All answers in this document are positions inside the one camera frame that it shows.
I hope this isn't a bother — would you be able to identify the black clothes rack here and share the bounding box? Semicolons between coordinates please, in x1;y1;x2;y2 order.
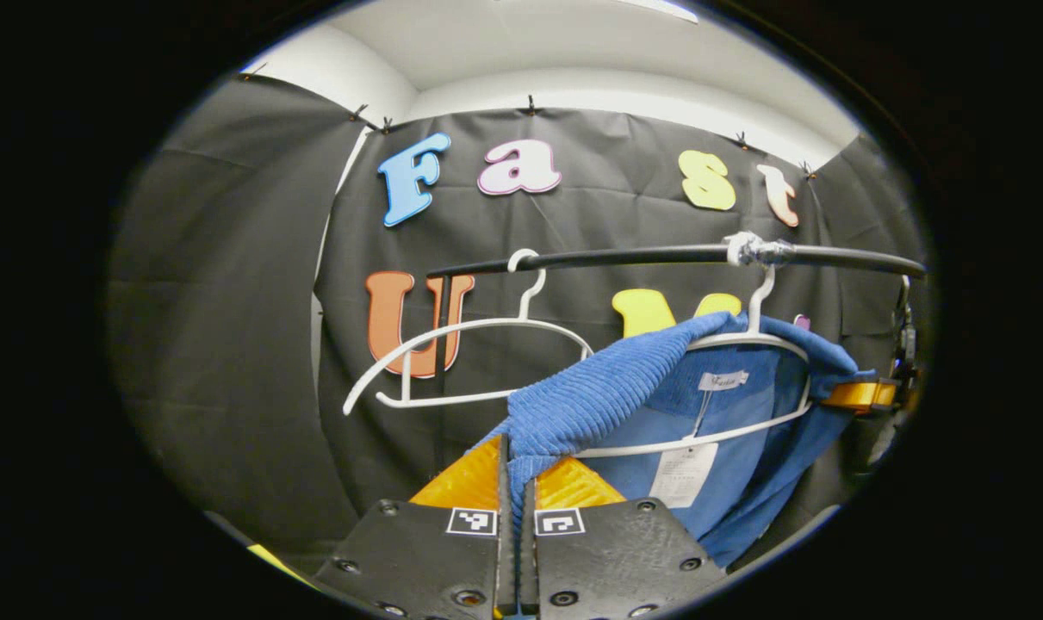
425;243;928;406

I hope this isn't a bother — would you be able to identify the large ceiling light panel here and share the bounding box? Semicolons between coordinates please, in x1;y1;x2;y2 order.
616;0;699;24

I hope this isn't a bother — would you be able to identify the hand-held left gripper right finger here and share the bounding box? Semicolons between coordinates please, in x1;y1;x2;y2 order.
519;455;730;620

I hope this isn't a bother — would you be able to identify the white plastic hanger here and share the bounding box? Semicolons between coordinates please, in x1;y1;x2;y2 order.
573;258;815;459
342;248;596;418

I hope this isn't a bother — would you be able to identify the blue shirt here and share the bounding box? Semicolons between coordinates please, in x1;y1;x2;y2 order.
469;310;875;569

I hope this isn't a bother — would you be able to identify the silver tape wrap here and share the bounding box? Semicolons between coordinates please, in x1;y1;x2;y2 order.
724;231;796;270

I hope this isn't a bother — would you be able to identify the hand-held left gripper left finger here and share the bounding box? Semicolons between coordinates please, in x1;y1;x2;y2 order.
245;434;516;620

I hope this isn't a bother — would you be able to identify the black backdrop cloth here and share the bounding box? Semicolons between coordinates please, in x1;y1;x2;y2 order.
108;73;931;552

